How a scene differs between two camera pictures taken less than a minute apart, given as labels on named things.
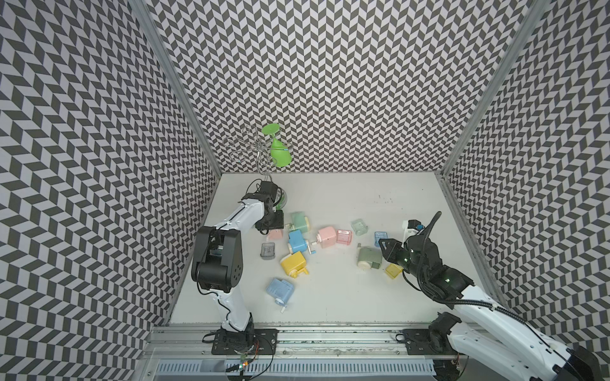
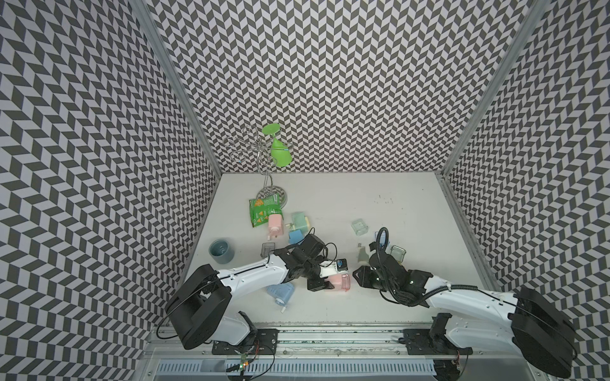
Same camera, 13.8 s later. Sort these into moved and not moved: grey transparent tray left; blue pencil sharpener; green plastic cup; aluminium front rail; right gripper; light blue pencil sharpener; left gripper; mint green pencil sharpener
Moved: right gripper; left gripper
Not moved: light blue pencil sharpener; green plastic cup; blue pencil sharpener; mint green pencil sharpener; grey transparent tray left; aluminium front rail
